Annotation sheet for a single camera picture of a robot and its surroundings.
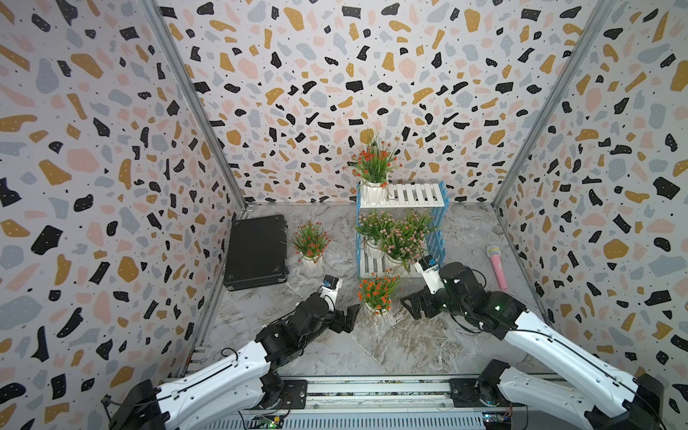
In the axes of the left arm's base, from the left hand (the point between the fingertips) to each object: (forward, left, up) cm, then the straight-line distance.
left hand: (351, 300), depth 77 cm
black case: (+27, +38, -15) cm, 49 cm away
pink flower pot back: (+24, -6, +4) cm, 25 cm away
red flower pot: (+20, +14, 0) cm, 24 cm away
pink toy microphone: (+24, -54, -11) cm, 60 cm away
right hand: (0, -18, +3) cm, 18 cm away
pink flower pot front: (+17, -15, +1) cm, 23 cm away
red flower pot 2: (+2, -7, +1) cm, 7 cm away
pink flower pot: (+25, -22, +4) cm, 33 cm away
